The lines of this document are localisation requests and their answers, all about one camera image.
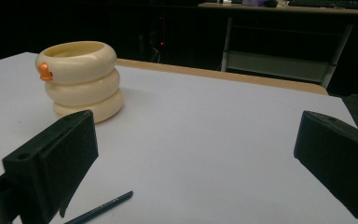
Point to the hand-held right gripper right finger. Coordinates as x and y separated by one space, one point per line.
338 155

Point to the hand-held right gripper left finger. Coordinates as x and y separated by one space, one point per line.
52 161

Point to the dark blue pencil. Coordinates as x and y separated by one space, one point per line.
105 205

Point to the cream duck pen holder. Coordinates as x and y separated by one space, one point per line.
80 77

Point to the white table cover sheet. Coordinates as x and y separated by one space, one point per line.
199 140

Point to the dark computer tower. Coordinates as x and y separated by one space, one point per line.
155 37

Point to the purple object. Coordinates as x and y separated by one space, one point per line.
251 2

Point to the white metal frame desk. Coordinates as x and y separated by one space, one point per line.
276 65

